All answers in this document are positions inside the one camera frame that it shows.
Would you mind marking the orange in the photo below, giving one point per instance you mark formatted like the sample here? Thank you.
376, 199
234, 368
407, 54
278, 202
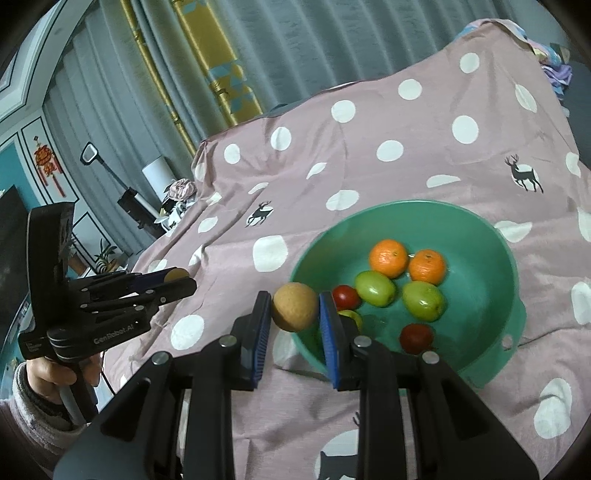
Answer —
428, 266
389, 258

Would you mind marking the black phone holder stand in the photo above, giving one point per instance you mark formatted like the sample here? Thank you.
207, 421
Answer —
90, 153

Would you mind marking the tan longan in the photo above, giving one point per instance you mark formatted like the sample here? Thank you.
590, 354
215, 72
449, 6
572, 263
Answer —
294, 307

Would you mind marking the colourful clothes pile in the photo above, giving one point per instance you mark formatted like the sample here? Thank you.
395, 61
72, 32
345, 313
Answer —
556, 74

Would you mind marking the black box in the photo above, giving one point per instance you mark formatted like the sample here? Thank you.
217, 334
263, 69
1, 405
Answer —
129, 198

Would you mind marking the gold pole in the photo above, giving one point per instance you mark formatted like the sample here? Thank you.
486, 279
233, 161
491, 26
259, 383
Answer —
154, 74

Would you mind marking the green plastic bowl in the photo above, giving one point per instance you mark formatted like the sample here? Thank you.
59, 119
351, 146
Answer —
466, 286

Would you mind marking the red knot ornament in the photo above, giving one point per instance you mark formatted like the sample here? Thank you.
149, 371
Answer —
45, 159

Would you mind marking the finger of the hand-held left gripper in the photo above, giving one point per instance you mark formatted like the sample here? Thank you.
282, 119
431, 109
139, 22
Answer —
152, 295
138, 279

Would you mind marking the person's left hand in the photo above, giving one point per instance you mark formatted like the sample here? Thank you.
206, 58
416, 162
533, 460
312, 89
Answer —
44, 371

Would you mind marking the black television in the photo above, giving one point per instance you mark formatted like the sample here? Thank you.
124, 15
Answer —
11, 254

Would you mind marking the grey curtain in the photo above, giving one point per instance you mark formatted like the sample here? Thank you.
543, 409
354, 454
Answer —
323, 46

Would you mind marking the red tomato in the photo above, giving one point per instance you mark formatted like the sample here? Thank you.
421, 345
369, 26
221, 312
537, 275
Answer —
347, 297
417, 338

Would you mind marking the person's left forearm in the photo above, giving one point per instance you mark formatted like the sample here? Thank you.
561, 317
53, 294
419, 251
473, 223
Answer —
32, 424

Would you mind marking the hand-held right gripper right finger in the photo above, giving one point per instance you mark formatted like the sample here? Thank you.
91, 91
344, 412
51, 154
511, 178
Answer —
330, 341

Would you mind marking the potted plant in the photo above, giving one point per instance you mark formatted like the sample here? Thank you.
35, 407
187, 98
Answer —
105, 256

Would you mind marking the white cylinder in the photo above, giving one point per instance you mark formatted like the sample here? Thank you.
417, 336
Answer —
158, 175

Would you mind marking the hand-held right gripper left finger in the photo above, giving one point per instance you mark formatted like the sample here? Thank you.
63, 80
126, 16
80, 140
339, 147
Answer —
261, 332

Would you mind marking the green jujube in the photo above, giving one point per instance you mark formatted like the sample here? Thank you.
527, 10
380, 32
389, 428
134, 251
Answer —
375, 288
351, 318
423, 301

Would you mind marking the pink polka dot blanket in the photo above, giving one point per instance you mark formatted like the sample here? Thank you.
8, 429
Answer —
415, 138

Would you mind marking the yellow patterned curtain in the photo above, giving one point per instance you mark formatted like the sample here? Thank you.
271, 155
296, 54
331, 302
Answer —
221, 60

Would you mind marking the pile of clothes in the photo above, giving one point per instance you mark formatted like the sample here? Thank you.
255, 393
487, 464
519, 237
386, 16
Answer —
180, 189

